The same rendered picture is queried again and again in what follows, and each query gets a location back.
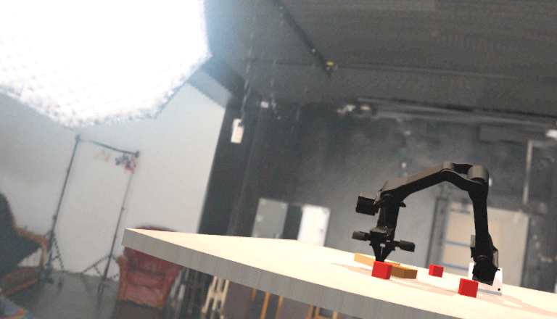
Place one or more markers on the red square block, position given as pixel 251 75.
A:
pixel 468 287
pixel 435 271
pixel 381 270

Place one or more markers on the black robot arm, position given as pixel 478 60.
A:
pixel 390 199

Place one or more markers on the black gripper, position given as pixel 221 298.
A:
pixel 389 246

